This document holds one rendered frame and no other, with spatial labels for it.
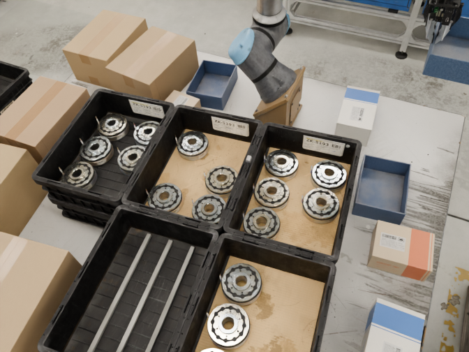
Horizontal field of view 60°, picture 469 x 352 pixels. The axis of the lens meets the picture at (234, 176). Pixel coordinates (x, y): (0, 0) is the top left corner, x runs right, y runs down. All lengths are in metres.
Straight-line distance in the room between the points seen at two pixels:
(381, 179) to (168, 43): 0.97
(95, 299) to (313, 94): 1.11
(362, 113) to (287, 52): 1.60
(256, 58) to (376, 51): 1.81
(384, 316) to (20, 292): 0.92
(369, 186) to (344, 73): 1.57
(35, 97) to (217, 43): 1.77
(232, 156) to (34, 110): 0.74
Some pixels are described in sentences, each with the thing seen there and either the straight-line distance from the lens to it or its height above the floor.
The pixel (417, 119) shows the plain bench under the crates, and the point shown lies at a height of 0.70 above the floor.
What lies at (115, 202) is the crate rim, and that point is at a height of 0.92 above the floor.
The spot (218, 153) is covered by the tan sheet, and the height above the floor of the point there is 0.83.
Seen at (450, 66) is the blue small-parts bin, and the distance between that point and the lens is 1.27.
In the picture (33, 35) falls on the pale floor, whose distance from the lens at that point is 3.75.
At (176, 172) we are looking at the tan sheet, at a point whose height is 0.83.
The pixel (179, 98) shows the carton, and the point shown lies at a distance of 1.61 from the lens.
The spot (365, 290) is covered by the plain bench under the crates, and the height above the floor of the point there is 0.70.
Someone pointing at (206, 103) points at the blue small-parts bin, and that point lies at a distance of 1.64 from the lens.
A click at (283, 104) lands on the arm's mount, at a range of 1.41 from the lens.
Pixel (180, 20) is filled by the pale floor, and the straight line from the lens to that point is 3.46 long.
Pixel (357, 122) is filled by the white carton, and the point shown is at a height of 0.79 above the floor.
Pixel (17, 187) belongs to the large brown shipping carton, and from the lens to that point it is 1.46.
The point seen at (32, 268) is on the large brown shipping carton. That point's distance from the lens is 1.20.
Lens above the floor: 1.86
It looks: 54 degrees down
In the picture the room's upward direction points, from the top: 6 degrees counter-clockwise
